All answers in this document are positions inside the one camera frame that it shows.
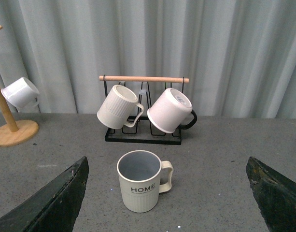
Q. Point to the cream ribbed hanging mug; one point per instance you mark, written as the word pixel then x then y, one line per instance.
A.
pixel 118 106

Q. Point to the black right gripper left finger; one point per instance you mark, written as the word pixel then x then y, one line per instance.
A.
pixel 55 207

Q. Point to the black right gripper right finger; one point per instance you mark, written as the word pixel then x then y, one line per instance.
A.
pixel 275 195

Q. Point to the cream HOME mug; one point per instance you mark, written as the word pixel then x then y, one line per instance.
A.
pixel 142 177

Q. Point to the white mug on tree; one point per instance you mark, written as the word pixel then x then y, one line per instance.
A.
pixel 21 93

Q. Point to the white mug black handle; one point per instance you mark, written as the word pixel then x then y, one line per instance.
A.
pixel 172 110

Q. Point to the wooden mug tree stand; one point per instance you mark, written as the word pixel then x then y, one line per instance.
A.
pixel 14 132

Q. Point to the black wire mug rack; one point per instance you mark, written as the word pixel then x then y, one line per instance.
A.
pixel 143 131

